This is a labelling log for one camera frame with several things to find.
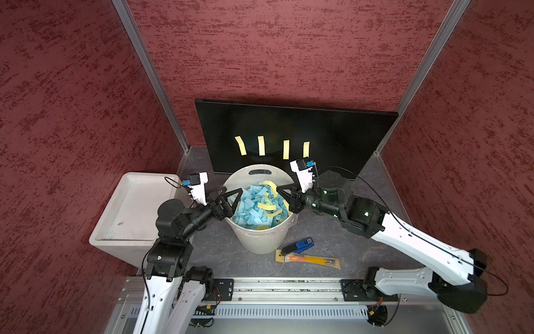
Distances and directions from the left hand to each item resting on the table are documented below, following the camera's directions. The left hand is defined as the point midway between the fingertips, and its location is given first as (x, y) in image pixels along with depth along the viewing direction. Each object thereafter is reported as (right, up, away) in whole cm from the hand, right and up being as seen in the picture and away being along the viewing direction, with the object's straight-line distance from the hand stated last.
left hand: (233, 194), depth 63 cm
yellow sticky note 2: (+24, +15, +8) cm, 29 cm away
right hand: (+13, 0, -1) cm, 14 cm away
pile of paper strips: (+8, -5, +8) cm, 12 cm away
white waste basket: (+9, -17, +5) cm, 20 cm away
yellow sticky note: (+17, +15, +8) cm, 24 cm away
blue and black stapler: (+23, -26, +24) cm, 42 cm away
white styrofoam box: (-34, -11, +1) cm, 36 cm away
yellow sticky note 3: (+13, +2, -1) cm, 13 cm away
